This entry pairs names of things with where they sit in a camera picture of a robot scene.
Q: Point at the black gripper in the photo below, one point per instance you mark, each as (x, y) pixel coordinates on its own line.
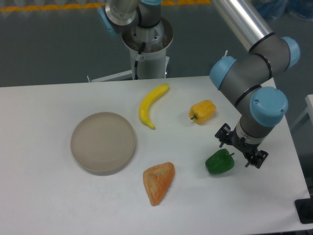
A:
(250, 151)

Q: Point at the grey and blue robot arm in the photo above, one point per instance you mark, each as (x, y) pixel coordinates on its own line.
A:
(241, 82)

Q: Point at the green bell pepper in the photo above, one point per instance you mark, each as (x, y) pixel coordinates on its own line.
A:
(220, 162)

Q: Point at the yellow bell pepper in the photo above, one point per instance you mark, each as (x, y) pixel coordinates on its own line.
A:
(202, 111)

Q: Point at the white furniture at right edge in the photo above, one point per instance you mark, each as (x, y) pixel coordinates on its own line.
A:
(304, 116)

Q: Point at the black device at table edge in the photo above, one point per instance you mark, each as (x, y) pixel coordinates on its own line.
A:
(304, 208)

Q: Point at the triangular toast slice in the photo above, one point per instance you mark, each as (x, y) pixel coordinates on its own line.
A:
(157, 179)

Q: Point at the yellow banana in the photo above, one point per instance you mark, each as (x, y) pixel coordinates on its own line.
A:
(148, 101)

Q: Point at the beige round plate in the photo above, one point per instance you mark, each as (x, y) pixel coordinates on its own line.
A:
(103, 143)

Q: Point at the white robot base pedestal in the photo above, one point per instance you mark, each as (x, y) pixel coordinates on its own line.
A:
(147, 48)

